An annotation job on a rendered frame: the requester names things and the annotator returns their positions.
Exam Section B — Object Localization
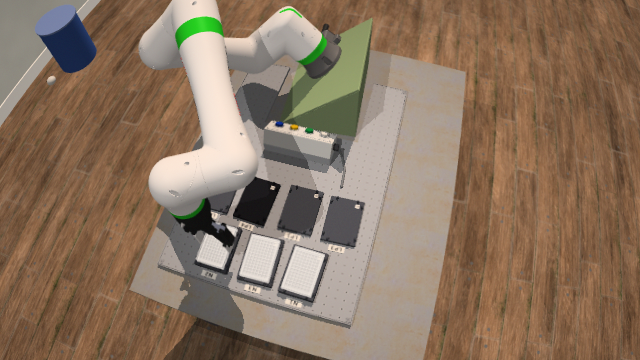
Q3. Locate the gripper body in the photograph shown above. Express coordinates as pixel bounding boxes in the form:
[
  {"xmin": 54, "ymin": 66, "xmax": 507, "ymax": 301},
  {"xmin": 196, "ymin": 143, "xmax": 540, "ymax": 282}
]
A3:
[{"xmin": 188, "ymin": 212, "xmax": 216, "ymax": 231}]

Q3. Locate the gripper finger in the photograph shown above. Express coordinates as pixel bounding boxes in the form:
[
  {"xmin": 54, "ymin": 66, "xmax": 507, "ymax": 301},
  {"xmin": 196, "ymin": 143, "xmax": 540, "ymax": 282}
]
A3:
[
  {"xmin": 183, "ymin": 227, "xmax": 205, "ymax": 244},
  {"xmin": 202, "ymin": 222, "xmax": 235, "ymax": 253}
]

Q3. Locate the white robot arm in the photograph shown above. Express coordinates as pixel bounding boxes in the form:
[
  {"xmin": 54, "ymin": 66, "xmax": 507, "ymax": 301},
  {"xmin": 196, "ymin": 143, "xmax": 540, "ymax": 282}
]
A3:
[{"xmin": 139, "ymin": 0, "xmax": 341, "ymax": 228}]

